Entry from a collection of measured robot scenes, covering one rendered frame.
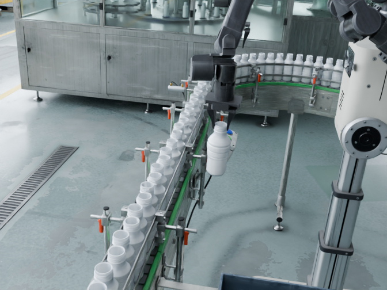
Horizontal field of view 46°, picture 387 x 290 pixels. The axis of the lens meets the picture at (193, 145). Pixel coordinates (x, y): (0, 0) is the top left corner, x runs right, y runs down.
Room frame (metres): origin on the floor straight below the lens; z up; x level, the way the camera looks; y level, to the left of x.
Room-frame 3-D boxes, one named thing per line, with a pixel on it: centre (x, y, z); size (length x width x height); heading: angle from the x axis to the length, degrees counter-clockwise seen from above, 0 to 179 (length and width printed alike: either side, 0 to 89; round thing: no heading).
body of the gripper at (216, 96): (1.25, -0.08, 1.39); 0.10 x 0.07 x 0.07; 79
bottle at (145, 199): (1.04, 0.12, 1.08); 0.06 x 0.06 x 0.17
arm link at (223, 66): (1.24, -0.07, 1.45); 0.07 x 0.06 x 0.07; 98
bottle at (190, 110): (1.72, 0.02, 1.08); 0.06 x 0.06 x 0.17
